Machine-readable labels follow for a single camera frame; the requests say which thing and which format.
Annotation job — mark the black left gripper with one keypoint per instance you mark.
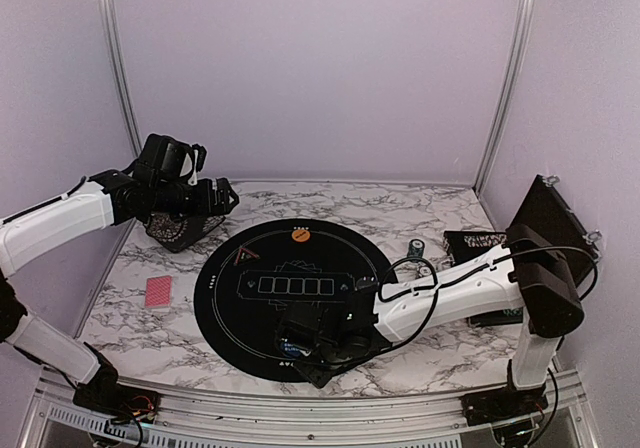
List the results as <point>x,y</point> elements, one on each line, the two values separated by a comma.
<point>221,206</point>

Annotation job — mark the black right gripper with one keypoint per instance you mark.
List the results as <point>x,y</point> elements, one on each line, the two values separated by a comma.
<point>317,378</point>

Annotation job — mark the blue small blind button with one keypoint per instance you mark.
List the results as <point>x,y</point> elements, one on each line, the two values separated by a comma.
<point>289,349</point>

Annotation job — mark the black dealer button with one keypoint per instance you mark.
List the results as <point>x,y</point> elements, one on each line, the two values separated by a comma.
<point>367,285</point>

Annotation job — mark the orange big blind button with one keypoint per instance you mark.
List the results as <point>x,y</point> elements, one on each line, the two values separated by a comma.
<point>301,235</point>

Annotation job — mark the red triangular all-in marker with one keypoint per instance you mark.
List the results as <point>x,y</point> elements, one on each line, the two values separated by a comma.
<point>245,255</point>

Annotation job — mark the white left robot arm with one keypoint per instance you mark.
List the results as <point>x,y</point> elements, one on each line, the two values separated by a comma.
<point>97,202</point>

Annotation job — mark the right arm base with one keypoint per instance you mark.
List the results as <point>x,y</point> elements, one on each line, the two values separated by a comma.
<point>508,409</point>

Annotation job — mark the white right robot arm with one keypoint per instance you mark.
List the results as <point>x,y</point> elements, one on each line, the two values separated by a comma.
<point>379,317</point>

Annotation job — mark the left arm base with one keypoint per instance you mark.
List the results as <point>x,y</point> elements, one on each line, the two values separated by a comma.
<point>104,393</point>

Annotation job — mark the black floral patterned pouch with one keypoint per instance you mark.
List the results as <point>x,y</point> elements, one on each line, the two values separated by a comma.
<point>177,236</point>

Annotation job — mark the round black poker mat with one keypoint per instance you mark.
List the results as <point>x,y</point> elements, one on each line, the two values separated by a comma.
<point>238,308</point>

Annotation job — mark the red playing card deck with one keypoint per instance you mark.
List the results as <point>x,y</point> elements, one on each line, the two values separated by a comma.
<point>158,292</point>

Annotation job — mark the green poker chip stack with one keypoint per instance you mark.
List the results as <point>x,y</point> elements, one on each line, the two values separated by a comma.
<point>416,248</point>

